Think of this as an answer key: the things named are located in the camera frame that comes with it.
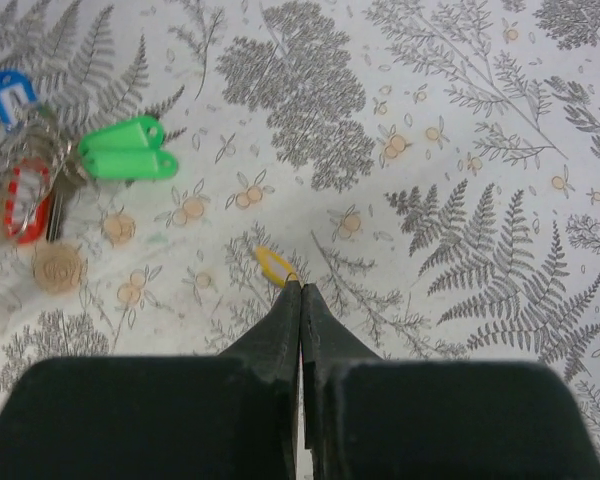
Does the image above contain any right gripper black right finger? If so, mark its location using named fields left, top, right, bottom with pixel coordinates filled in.
left=301, top=284, right=600, bottom=479

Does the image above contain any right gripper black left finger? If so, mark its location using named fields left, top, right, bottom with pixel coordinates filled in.
left=0, top=281, right=300, bottom=479

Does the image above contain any yellow key tag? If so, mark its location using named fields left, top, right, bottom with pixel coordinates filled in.
left=254, top=246, right=299, bottom=288

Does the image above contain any red key tag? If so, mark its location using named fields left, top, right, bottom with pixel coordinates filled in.
left=3, top=158, right=50, bottom=245

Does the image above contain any green key tag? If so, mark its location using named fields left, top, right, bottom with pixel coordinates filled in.
left=78, top=115, right=165, bottom=154
left=82, top=149, right=179, bottom=180

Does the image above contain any patterned bracelet keyring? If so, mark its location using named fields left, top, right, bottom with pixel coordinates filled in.
left=0, top=99, right=89, bottom=311

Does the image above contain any blue key tag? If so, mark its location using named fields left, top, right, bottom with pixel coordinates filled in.
left=0, top=70, right=37, bottom=131

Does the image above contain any silver key on keyring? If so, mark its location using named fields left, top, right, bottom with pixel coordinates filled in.
left=45, top=171, right=85, bottom=244

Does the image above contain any floral table mat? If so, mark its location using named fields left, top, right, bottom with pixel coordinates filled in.
left=0, top=1, right=600, bottom=457

